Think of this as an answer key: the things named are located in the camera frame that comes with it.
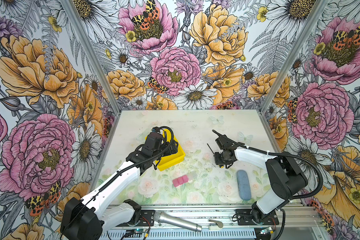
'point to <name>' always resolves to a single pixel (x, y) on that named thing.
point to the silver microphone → (162, 217)
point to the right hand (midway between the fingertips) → (219, 165)
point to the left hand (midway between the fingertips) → (170, 150)
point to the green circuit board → (135, 233)
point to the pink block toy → (180, 180)
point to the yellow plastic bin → (165, 161)
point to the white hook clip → (215, 225)
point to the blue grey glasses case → (243, 185)
